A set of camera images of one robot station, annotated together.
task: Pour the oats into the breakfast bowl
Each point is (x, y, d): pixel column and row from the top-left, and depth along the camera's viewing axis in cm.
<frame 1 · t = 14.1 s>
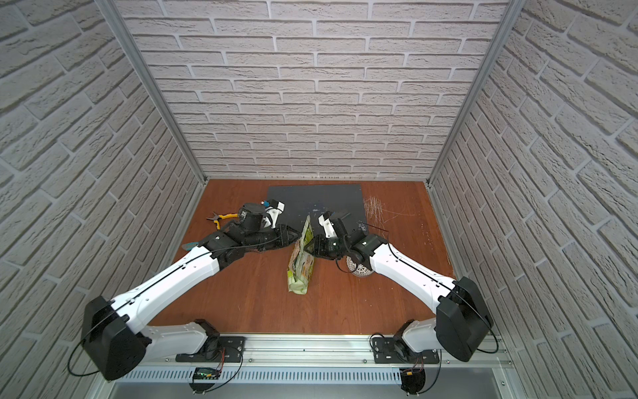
left hand: (299, 227, 75), fingers open
right hand: (300, 254, 76), fingers open
green oats bag: (301, 262, 77), point 16 cm above the table
grey network switch box: (300, 201, 109), point 4 cm above the table

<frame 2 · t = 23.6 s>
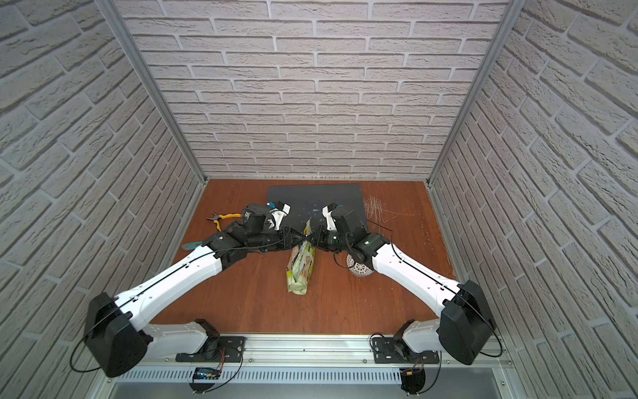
left hand: (303, 231, 74), fingers open
right hand: (298, 243, 74), fingers closed
the named things where they were.

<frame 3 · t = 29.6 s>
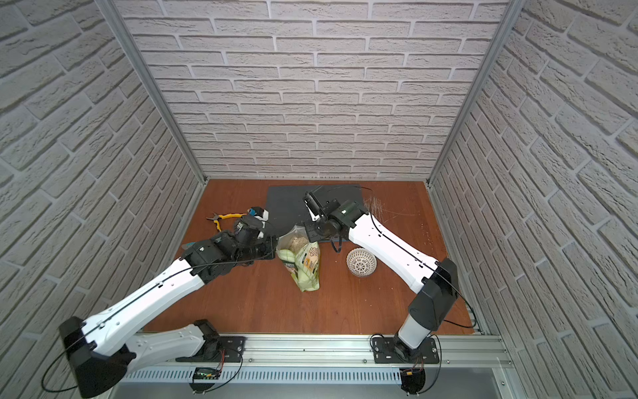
left hand: (277, 234, 75), fingers closed
right hand: (307, 232, 76), fingers closed
green oats bag: (301, 257, 77), point 18 cm above the table
the other named things where they were.

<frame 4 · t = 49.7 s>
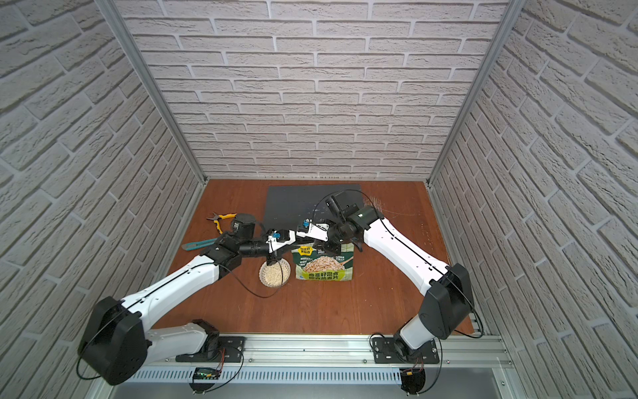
left hand: (295, 236, 78), fingers closed
right hand: (310, 245, 77), fingers closed
green oats bag: (312, 264, 81), point 13 cm above the table
white patterned breakfast bowl: (276, 274, 87), point 4 cm above the table
the other named things where they were.

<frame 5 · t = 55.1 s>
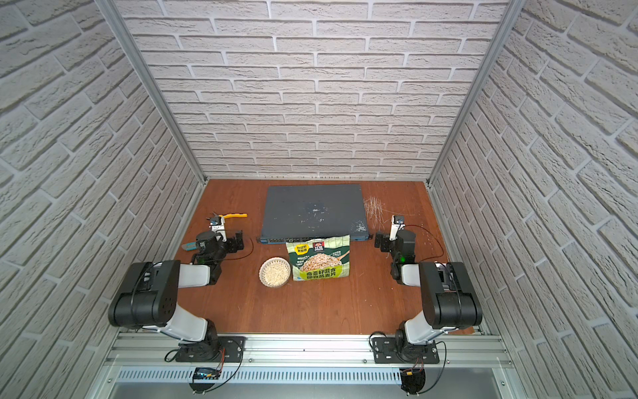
left hand: (224, 227, 94), fingers open
right hand: (384, 228, 95), fingers open
the named things where they were.

